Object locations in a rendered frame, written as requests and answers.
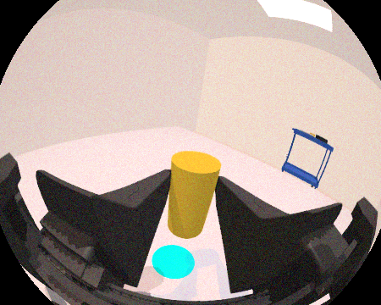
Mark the yellow cylinder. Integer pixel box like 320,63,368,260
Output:
167,152,221,238

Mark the cyan circle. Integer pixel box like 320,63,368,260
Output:
152,245,195,279

